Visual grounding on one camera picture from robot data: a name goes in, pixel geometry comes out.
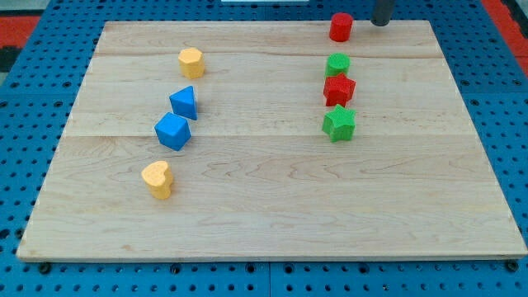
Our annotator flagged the red cylinder block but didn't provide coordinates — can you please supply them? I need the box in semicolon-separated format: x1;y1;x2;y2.
328;12;354;42

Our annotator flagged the red star block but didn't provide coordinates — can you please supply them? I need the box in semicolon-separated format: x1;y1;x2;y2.
323;73;356;107

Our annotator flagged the yellow heart block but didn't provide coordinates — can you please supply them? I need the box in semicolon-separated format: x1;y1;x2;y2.
141;161;174;200

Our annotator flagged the blue cube block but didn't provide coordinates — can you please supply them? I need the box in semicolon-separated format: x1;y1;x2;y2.
154;112;191;151

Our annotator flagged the green cylinder block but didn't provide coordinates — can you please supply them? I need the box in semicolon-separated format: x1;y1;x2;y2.
325;53;351;77

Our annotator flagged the yellow hexagon block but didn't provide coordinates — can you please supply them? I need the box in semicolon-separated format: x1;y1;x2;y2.
178;48;205;79

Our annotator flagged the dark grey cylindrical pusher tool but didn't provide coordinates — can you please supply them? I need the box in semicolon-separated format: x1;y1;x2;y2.
370;0;396;26

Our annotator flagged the wooden board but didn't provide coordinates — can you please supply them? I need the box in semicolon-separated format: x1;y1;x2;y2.
17;21;527;262

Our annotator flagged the green star block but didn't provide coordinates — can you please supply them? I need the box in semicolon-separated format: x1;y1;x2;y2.
322;104;356;143

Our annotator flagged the blue triangle block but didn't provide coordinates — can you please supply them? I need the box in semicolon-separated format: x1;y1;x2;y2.
169;86;198;120

